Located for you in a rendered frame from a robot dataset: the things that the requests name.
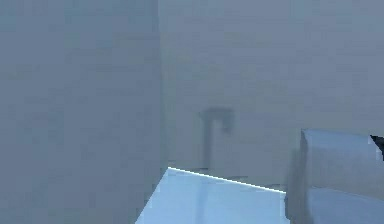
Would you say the pale blue armchair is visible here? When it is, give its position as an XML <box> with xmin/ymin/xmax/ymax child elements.
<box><xmin>285</xmin><ymin>128</ymin><xmax>384</xmax><ymax>224</ymax></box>

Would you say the black object on armchair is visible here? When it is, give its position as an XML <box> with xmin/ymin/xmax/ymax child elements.
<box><xmin>369</xmin><ymin>134</ymin><xmax>384</xmax><ymax>162</ymax></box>

